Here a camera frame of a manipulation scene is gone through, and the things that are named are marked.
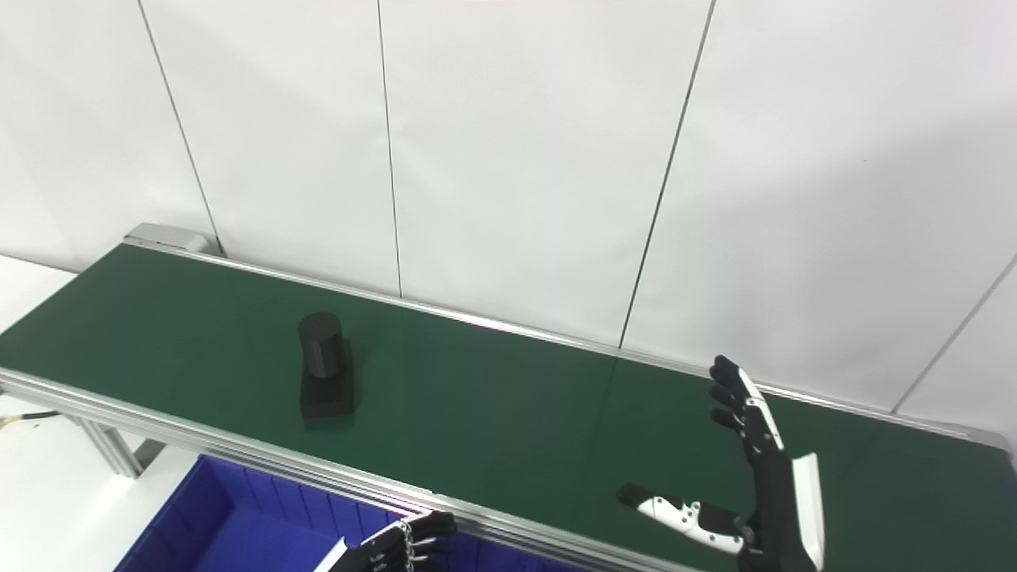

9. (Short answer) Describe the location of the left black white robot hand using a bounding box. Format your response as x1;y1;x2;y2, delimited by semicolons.
314;511;459;572

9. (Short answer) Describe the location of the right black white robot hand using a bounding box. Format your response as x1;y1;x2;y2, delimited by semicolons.
617;355;827;572

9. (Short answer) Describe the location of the black cylinder block part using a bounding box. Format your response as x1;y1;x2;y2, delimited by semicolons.
298;312;357;420

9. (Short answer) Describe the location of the blue plastic bin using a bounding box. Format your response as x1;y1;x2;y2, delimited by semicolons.
115;454;589;572

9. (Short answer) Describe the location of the green conveyor belt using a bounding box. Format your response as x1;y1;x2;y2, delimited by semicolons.
0;224;1017;572

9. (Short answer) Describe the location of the aluminium conveyor leg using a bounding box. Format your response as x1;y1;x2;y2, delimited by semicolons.
68;417;168;479

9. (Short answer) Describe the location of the grey conveyor end cap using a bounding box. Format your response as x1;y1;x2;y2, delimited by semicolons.
125;223;225;257

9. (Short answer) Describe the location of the yellow cable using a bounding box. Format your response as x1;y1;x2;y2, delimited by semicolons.
0;411;63;431

